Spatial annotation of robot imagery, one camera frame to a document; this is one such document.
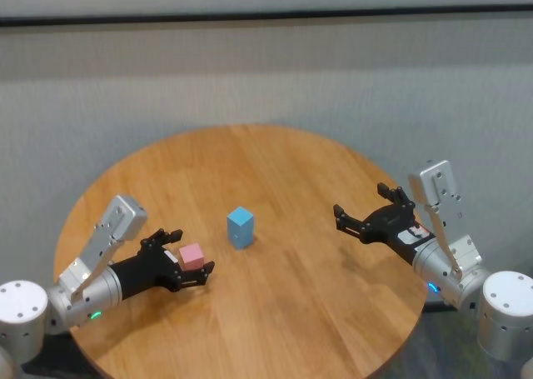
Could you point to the blue cube block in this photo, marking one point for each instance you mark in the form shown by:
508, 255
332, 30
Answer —
240, 218
240, 242

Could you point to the pink cube block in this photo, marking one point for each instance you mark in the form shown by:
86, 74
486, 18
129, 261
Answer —
191, 256

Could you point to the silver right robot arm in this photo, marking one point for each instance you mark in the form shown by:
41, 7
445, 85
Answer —
504, 308

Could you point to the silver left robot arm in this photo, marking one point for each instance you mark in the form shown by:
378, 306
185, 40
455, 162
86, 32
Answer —
25, 308

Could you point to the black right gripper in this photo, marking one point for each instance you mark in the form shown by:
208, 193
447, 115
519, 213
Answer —
391, 227

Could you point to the black wall rail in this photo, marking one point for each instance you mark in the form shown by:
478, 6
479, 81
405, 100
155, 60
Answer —
266, 14

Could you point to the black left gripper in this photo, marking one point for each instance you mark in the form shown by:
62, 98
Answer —
150, 270

